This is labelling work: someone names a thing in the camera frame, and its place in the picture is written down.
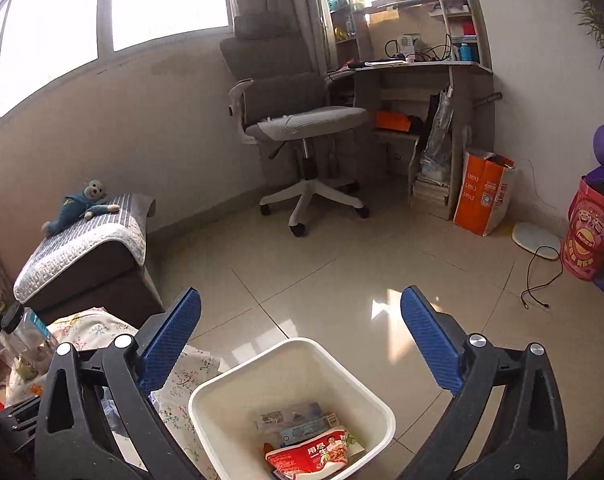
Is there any white plastic trash bin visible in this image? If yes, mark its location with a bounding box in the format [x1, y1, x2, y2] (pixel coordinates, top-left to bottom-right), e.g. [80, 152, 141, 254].
[188, 337, 397, 480]

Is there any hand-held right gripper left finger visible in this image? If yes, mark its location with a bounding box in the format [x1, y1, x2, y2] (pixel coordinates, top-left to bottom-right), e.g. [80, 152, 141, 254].
[34, 287, 205, 480]

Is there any large window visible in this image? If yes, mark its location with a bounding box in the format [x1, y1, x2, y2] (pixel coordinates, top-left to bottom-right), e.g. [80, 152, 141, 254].
[0, 0, 233, 136]

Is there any red gift bag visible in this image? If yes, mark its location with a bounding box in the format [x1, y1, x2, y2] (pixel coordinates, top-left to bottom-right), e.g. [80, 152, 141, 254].
[560, 175, 604, 283]

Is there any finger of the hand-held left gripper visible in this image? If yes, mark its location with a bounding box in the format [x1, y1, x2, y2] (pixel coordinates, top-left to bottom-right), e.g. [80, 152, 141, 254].
[0, 395, 45, 453]

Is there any white bathroom scale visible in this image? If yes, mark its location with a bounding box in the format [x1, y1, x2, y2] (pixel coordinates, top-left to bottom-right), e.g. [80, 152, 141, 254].
[512, 222, 565, 261]

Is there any blue stuffed monkey toy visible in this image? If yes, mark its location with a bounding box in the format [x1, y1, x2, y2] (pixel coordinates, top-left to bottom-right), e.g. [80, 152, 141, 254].
[42, 178, 122, 237]

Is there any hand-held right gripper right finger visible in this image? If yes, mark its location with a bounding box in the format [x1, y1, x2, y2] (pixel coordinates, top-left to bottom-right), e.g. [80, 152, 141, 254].
[399, 285, 567, 480]

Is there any blue and white packet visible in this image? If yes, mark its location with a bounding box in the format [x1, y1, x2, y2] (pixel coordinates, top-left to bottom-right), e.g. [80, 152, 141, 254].
[277, 412, 340, 446]

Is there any red snack packet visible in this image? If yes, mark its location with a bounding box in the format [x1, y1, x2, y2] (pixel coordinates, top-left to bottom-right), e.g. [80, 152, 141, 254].
[264, 427, 350, 480]

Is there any grey office chair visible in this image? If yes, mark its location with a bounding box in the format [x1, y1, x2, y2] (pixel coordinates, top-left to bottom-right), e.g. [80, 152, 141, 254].
[219, 12, 371, 238]

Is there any dark grey ottoman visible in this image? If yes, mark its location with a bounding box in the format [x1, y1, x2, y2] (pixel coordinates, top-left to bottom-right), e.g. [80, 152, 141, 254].
[13, 192, 165, 326]

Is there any grey computer desk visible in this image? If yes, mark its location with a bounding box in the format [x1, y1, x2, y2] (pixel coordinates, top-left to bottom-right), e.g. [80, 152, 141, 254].
[327, 0, 502, 221]

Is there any white quilted mat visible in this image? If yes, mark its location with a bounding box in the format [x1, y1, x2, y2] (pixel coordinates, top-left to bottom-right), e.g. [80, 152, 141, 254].
[13, 192, 157, 303]

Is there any clear plastic bag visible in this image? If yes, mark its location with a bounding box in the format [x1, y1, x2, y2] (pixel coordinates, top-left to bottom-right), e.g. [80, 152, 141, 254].
[419, 90, 455, 181]

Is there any orange paper bag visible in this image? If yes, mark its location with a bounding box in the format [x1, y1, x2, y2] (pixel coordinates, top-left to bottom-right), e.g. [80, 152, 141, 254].
[453, 147, 515, 237]

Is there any black cable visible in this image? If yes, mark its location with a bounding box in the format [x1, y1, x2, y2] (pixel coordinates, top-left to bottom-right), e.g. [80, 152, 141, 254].
[520, 245, 565, 311]

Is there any orange box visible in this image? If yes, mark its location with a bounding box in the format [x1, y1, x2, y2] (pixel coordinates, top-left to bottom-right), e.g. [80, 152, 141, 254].
[374, 110, 413, 133]

